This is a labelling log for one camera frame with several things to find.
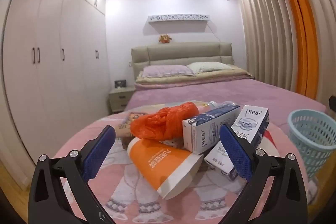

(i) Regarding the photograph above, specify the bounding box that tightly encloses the purple pillow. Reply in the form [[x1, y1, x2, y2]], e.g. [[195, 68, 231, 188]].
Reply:
[[142, 65, 196, 78]]

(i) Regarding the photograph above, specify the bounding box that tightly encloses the orange and white paper cup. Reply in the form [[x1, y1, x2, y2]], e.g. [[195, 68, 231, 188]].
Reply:
[[127, 137, 205, 200]]

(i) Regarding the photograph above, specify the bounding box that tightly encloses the beige padded bed headboard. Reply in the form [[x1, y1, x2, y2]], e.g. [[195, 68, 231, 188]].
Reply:
[[131, 42, 234, 83]]

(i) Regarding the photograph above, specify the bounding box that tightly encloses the beige nightstand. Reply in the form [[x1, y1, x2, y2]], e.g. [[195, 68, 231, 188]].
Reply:
[[109, 86, 135, 115]]

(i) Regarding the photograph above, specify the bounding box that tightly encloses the blue and white milk carton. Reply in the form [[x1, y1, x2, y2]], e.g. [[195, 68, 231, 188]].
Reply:
[[182, 104, 241, 155], [204, 141, 238, 181], [231, 105, 270, 153]]

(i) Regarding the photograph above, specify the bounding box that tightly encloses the pink printed plastic bottle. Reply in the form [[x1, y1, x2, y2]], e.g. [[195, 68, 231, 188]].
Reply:
[[194, 101, 219, 111]]

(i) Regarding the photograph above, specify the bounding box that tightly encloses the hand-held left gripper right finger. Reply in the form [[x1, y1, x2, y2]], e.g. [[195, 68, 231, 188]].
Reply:
[[218, 124, 308, 224]]

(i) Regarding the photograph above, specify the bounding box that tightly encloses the white dotted wrapper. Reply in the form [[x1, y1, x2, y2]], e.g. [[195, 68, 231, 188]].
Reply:
[[157, 136, 184, 149]]

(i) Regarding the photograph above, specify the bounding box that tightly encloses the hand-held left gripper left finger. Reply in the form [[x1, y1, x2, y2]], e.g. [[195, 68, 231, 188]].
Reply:
[[28, 125, 117, 224]]

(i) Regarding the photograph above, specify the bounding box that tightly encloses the beige curtain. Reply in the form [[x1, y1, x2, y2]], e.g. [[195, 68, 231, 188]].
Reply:
[[232, 0, 336, 98]]

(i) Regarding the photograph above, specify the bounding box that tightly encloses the orange curtain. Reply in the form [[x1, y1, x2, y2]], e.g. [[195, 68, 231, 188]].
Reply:
[[272, 0, 319, 102]]

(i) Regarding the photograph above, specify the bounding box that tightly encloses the brown snack packet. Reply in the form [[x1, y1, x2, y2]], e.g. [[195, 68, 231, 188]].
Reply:
[[119, 111, 147, 146]]

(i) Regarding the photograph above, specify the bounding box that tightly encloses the white carved wall shelf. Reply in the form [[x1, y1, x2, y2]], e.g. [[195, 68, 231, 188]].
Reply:
[[147, 13, 210, 23]]

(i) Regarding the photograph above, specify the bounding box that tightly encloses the light blue plastic basket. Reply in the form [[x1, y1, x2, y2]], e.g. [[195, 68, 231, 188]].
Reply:
[[287, 109, 336, 178]]

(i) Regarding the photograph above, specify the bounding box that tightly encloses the white wardrobe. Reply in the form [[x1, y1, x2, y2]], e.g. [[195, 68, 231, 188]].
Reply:
[[2, 0, 111, 182]]

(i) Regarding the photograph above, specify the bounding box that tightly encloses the cream floral pillow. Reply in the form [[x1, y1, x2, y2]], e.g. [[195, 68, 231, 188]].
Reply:
[[187, 62, 234, 73]]

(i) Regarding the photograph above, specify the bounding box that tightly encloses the bed with purple cover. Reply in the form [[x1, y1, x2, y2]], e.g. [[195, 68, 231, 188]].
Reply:
[[123, 78, 327, 125]]

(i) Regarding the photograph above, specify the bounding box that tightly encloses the orange plastic bag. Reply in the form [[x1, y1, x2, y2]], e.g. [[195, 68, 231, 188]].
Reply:
[[130, 102, 200, 140]]

